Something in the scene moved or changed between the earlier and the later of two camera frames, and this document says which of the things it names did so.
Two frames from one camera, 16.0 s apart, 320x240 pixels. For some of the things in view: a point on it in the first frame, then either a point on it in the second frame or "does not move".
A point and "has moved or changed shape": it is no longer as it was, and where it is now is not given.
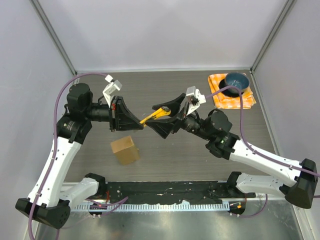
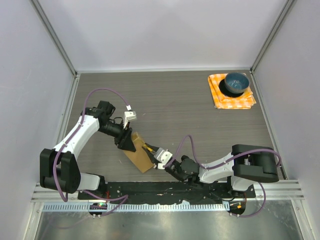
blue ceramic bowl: x=238 y=79 does not move
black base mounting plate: x=172 y=192 does not move
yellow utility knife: x=161 y=112 to x=149 y=148
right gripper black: x=164 y=127 to x=151 y=155
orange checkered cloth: x=221 y=101 does not move
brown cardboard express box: x=125 y=150 has moved or changed shape
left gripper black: x=120 y=118 to x=124 y=140
